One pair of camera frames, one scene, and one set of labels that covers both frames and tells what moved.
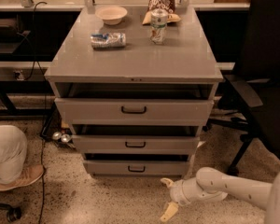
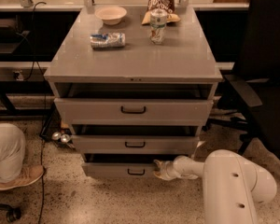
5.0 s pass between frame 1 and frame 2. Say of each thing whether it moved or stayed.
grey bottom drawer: moved
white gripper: moved
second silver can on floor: stayed
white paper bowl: stayed
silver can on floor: stayed
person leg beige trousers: stayed
